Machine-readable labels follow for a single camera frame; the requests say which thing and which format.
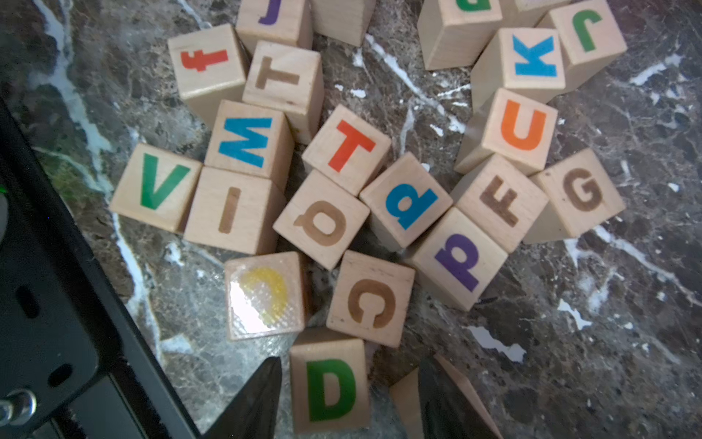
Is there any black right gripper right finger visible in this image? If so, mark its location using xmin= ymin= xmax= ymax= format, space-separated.
xmin=419 ymin=358 xmax=486 ymax=438

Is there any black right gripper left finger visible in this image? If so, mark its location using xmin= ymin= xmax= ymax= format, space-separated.
xmin=202 ymin=357 xmax=283 ymax=439

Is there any wooden block green D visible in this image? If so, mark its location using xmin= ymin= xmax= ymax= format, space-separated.
xmin=289 ymin=327 xmax=371 ymax=435

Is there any wooden block orange K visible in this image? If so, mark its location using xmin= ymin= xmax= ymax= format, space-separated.
xmin=389 ymin=354 xmax=502 ymax=438

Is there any wooden block yellow C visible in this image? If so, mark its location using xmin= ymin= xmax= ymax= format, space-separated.
xmin=224 ymin=252 xmax=311 ymax=341

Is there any wooden block brown C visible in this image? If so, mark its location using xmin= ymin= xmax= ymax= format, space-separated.
xmin=327 ymin=250 xmax=415 ymax=349

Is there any wooden block purple P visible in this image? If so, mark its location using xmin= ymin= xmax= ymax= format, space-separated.
xmin=403 ymin=207 xmax=508 ymax=311

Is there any wooden block brown I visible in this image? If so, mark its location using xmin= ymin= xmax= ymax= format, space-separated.
xmin=184 ymin=166 xmax=286 ymax=255

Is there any wooden block brown Q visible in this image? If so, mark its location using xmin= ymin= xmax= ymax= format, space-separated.
xmin=273 ymin=170 xmax=370 ymax=270

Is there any wooden block blue P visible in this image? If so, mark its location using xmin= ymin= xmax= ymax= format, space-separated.
xmin=360 ymin=153 xmax=453 ymax=252

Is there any wooden block brown F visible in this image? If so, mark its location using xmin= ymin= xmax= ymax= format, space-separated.
xmin=451 ymin=155 xmax=548 ymax=254

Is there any wooden block green V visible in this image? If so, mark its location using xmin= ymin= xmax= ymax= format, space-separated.
xmin=109 ymin=143 xmax=203 ymax=233

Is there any wooden block brown G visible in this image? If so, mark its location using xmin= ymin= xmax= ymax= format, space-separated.
xmin=523 ymin=148 xmax=626 ymax=244

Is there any wooden block blue M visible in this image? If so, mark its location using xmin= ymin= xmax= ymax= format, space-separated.
xmin=205 ymin=100 xmax=294 ymax=191

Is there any wooden block red T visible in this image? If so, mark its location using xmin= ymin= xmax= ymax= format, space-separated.
xmin=302 ymin=104 xmax=391 ymax=197

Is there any wooden block orange U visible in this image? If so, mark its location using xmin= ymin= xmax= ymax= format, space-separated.
xmin=453 ymin=88 xmax=558 ymax=176

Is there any wooden block brown T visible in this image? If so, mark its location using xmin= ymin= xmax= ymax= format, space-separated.
xmin=242 ymin=40 xmax=325 ymax=145

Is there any wooden block red f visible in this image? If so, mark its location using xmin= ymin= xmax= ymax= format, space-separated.
xmin=167 ymin=24 xmax=249 ymax=128

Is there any wooden block blue K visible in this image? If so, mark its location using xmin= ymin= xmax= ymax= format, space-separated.
xmin=471 ymin=27 xmax=566 ymax=110

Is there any wooden block purple J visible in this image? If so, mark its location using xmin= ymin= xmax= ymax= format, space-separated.
xmin=235 ymin=0 xmax=314 ymax=55

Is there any wooden block green J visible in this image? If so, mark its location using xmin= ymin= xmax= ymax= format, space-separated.
xmin=537 ymin=0 xmax=627 ymax=93

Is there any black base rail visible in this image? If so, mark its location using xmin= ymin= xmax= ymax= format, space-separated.
xmin=1 ymin=109 xmax=199 ymax=438

